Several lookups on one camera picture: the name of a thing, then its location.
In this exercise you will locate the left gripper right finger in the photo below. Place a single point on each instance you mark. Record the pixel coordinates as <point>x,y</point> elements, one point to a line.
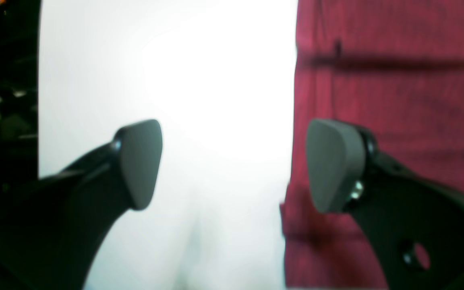
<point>414,225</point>

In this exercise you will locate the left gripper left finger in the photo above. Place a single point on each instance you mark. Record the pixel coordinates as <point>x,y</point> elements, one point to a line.
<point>52,228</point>

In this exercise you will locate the dark red t-shirt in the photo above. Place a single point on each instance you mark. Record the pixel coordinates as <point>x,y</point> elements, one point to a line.
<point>396,67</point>

